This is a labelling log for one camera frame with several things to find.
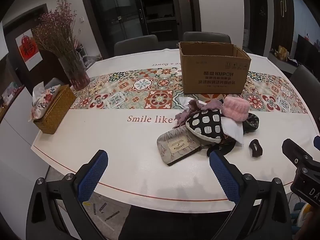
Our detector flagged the yellow white toy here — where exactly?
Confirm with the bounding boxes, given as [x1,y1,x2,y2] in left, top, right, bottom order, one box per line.
[291,201,313,233]

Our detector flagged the dark brown scrunchie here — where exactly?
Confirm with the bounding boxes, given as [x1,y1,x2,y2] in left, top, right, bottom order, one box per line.
[249,139,263,158]

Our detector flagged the dried pink flowers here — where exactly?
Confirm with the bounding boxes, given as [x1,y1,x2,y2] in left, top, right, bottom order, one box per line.
[32,0,78,58]

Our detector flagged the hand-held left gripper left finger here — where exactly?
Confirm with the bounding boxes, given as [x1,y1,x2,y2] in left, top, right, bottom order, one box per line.
[26,149,109,240]

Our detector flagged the grey television cabinet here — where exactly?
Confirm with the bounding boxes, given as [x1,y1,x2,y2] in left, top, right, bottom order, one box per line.
[269,50,304,74]

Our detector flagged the dark glass sliding door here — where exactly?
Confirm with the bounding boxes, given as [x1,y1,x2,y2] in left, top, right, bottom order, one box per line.
[90,0,195,55]

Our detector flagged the glossy black scrunchie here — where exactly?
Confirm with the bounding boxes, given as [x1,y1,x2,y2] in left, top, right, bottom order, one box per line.
[241,113,260,134]

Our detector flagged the slatted wooden panel door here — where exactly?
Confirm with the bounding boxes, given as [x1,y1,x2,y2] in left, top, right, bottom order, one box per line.
[271,0,294,50]

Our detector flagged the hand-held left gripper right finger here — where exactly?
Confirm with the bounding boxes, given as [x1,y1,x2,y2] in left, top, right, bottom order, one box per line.
[209,150,292,240]

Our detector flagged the grey printed pouch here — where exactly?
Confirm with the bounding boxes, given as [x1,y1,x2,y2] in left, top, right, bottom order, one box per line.
[157,124,202,167]

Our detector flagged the floral fabric tissue pouch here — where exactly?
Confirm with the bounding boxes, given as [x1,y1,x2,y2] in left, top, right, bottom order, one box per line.
[30,84,62,120]

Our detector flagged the black white dotted pouch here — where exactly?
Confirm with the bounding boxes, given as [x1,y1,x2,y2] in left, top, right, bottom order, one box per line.
[186,109,229,144]

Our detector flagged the white shoe rack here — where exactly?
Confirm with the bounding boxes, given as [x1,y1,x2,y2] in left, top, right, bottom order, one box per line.
[75,39,98,63]

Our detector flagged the purple cloth swatch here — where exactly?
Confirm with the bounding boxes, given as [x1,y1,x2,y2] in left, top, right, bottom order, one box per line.
[174,99,224,128]

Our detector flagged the dark patterned cloth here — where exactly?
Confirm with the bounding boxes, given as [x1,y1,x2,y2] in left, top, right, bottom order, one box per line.
[206,137,237,157]

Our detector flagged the smooth white cloth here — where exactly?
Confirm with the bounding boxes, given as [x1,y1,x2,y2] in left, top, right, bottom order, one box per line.
[221,116,245,145]

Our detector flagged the white tile-pattern tablecloth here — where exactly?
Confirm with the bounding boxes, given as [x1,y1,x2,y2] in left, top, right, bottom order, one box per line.
[30,47,318,212]

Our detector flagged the brown cardboard box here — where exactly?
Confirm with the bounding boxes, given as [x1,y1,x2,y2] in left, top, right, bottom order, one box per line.
[178,41,252,95]

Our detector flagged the black television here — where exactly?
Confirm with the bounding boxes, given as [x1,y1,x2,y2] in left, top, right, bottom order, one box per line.
[295,34,320,67]

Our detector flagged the grey chair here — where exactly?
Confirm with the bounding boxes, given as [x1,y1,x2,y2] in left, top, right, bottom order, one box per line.
[114,34,159,57]
[182,31,232,44]
[44,77,62,90]
[290,64,320,120]

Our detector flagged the dark wooden door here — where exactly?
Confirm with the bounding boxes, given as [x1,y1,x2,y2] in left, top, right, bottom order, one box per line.
[248,0,269,55]

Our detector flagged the pink knit hat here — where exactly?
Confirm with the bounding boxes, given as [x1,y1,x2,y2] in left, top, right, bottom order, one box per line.
[221,96,250,123]

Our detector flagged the woven yellow tissue box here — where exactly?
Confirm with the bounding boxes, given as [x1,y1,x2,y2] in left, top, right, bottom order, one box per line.
[32,84,77,134]

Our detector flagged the white side cabinet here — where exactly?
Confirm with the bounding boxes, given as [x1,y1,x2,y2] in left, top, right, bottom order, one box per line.
[0,86,50,205]

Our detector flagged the red and white wall poster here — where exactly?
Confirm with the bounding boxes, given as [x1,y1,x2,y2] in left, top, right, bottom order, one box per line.
[15,29,43,72]

